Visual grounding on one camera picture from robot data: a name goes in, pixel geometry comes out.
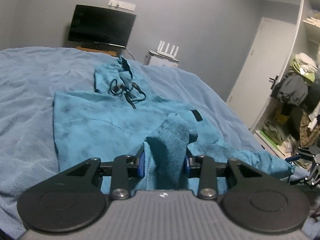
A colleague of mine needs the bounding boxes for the teal blue hooded jacket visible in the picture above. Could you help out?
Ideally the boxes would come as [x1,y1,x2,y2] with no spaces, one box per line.
[53,53,295,191]

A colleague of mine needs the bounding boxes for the white bedroom door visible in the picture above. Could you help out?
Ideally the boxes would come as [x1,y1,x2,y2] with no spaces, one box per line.
[226,17,296,130]

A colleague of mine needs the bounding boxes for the light green folded clothes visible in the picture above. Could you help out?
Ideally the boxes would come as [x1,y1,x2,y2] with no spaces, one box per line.
[290,53,317,84]

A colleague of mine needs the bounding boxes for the dark grey hanging garment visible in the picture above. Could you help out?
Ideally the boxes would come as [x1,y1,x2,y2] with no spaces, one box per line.
[271,74,308,106]

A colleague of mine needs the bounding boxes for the light blue bed blanket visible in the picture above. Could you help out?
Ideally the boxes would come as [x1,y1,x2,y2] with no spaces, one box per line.
[0,45,320,239]

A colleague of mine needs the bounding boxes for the wooden tv stand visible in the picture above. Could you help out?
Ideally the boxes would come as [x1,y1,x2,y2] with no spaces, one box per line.
[76,46,118,57]

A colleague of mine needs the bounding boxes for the white small cabinet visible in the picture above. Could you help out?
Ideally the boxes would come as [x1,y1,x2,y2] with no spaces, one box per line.
[143,50,179,68]

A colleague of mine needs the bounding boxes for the white wifi router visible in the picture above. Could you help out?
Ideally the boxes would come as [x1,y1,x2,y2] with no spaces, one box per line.
[156,40,179,59]

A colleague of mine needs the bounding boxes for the black flat screen television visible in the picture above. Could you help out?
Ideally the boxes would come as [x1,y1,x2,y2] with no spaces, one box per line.
[68,4,136,48]

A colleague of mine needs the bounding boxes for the white wall power strip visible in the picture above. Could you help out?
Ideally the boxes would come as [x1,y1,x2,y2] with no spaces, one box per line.
[108,0,136,11]

